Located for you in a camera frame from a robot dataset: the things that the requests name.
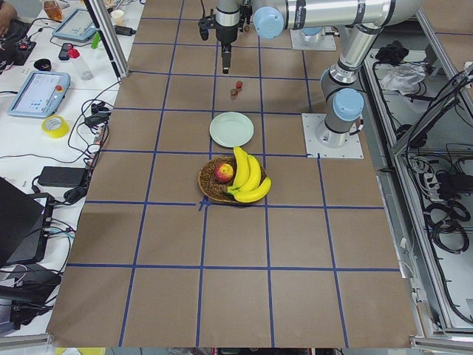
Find woven wicker basket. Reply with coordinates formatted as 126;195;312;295
198;156;267;203

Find yellow tape roll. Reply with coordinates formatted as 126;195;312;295
41;115;69;139

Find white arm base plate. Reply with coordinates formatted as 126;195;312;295
302;113;364;159

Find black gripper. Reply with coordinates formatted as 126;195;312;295
216;24;238;74

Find second arm base plate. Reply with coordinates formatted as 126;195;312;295
290;27;338;52

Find blue teach pendant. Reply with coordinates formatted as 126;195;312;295
52;8;96;42
7;71;71;119

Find black power adapter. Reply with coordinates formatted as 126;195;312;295
38;166;86;188

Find aluminium frame post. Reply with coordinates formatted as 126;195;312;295
84;0;129;80

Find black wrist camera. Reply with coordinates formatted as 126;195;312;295
198;16;215;41

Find paper cup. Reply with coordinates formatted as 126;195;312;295
110;9;124;26

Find light green plate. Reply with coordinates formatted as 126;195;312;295
209;112;254;148

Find yellow banana bunch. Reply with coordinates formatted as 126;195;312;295
227;146;272;203

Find plastic bottle red cap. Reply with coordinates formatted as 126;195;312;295
67;47;93;81

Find red apple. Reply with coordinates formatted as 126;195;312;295
214;163;234;183

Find black laptop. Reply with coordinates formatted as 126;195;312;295
1;178;53;267

